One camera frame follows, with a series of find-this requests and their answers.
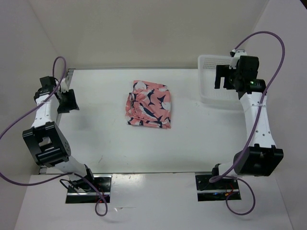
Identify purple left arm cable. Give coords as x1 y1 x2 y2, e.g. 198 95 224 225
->
0 56 109 217

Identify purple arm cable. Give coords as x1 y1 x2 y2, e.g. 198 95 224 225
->
0 56 109 217
209 31 286 215

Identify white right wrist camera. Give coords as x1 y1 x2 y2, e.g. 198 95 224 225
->
229 49 247 69

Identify pink shark print shorts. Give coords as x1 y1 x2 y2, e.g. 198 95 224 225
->
125 80 171 129

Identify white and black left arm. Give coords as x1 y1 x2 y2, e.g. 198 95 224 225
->
22 76 96 192

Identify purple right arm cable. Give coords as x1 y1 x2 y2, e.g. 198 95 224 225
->
209 31 286 215

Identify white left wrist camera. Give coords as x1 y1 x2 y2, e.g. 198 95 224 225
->
59 79 69 93

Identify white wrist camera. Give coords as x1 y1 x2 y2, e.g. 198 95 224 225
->
229 49 247 69
59 79 69 93

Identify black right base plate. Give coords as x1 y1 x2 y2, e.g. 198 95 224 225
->
195 172 241 202

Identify white plastic basket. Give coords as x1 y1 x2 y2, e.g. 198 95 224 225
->
198 55 242 111

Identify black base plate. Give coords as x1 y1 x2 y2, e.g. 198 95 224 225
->
195 172 241 202
60 174 112 204

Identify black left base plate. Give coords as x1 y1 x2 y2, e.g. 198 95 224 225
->
60 174 112 204

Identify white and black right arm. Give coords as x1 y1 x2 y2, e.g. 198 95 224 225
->
209 55 283 188

